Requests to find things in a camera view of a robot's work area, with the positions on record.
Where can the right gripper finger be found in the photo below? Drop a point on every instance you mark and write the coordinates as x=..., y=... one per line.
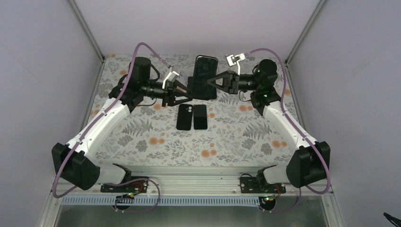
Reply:
x=222, y=86
x=221, y=76

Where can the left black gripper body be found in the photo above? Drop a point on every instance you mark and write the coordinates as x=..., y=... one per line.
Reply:
x=167, y=93

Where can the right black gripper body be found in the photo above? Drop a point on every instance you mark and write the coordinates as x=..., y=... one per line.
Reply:
x=233, y=85

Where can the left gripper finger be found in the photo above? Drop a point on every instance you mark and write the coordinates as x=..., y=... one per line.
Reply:
x=177, y=100
x=181, y=89

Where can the black phone row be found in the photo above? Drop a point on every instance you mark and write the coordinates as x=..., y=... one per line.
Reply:
x=190, y=85
x=205, y=68
x=213, y=94

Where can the black phone case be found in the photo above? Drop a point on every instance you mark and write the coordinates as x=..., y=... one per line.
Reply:
x=184, y=117

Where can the teal phone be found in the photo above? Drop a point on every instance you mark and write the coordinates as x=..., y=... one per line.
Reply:
x=200, y=121

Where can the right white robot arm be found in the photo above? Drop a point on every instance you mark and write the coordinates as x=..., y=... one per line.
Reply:
x=311, y=159

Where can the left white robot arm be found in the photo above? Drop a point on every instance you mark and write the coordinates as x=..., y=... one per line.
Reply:
x=74, y=161

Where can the floral table mat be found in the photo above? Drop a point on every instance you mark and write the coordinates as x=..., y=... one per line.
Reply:
x=236, y=135

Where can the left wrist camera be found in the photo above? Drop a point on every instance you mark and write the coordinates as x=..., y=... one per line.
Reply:
x=170, y=76

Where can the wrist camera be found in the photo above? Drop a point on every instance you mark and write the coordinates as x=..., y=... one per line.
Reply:
x=233, y=60
x=170, y=76

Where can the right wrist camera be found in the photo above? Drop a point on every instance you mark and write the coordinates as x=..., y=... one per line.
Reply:
x=233, y=60

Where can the aluminium rail frame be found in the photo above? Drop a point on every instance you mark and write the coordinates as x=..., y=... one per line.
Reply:
x=182, y=180

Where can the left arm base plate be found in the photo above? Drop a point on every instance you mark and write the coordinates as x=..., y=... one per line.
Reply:
x=139, y=186

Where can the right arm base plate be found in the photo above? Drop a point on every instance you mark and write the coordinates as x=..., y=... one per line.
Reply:
x=249, y=185

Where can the grey slotted cable duct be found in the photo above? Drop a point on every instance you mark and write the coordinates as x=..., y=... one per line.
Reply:
x=143, y=200

